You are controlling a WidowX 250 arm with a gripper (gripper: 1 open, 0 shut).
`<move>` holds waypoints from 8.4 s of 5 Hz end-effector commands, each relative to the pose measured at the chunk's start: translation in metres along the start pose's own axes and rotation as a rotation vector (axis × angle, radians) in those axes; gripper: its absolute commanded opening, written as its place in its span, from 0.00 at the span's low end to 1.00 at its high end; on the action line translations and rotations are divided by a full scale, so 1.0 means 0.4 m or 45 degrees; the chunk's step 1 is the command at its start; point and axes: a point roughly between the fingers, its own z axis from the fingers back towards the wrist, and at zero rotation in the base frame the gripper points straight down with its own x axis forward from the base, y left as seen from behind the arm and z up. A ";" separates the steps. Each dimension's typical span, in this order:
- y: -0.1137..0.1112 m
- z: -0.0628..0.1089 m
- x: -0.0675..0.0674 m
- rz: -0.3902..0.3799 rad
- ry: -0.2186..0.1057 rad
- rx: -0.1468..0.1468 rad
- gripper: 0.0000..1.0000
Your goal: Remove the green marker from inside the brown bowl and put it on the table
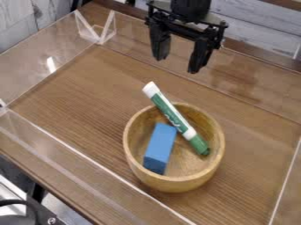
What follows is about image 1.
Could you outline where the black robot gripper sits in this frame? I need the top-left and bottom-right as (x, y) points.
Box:
(146, 0), (229, 74)

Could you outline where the green white marker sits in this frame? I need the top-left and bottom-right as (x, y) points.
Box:
(142, 82), (209, 156)

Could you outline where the brown wooden bowl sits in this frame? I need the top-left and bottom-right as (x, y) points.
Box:
(122, 102), (227, 192)

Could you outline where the blue rectangular block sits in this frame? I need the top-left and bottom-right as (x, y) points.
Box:
(144, 123), (177, 175)

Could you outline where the black metal stand base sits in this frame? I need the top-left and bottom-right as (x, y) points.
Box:
(0, 172), (69, 225)

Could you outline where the clear acrylic tray enclosure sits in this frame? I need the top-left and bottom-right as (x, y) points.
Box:
(0, 4), (301, 225)

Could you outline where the black cable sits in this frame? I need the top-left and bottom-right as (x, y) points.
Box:
(0, 199), (43, 225)

